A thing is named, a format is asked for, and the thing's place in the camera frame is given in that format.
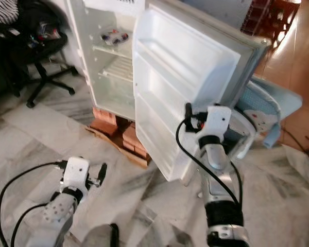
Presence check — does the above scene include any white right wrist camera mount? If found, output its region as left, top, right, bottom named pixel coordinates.
left=202, top=105, right=232, bottom=139

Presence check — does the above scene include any grey robot left leg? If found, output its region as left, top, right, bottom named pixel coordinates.
left=87, top=224, right=120, bottom=247

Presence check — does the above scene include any white wire fridge shelf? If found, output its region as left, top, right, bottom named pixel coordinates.
left=98, top=54, right=137, bottom=85

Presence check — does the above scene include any pale blue baby seat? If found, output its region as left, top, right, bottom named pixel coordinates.
left=239, top=77, right=303, bottom=155

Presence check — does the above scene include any white fridge cabinet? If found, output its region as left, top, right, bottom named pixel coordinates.
left=64, top=0, right=150, bottom=120

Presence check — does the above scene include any small multicoloured packet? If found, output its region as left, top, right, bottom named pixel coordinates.
left=101, top=30, right=129, bottom=46

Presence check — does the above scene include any short black left arm cable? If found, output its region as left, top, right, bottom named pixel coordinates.
left=10, top=203, right=55, bottom=247

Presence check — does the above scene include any red brick fridge base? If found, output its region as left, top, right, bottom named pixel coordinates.
left=85, top=107, right=150, bottom=169

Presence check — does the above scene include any short black right arm cable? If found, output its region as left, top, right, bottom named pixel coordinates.
left=229, top=162, right=246, bottom=206

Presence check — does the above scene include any white fridge door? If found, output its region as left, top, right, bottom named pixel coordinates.
left=132, top=0, right=271, bottom=182

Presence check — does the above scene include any black white striped cloth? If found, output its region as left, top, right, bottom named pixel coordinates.
left=0, top=0, right=19, bottom=25

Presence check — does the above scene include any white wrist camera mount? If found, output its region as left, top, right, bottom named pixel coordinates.
left=202, top=105, right=232, bottom=139
left=63, top=157, right=91, bottom=193

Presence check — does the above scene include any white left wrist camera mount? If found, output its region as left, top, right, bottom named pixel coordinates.
left=63, top=157, right=91, bottom=193

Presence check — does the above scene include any short black arm cable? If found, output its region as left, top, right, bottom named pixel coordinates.
left=229, top=162, right=246, bottom=206
left=10, top=203, right=55, bottom=247

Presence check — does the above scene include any red-brown lattice crate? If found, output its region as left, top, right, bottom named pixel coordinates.
left=241, top=0, right=302, bottom=37

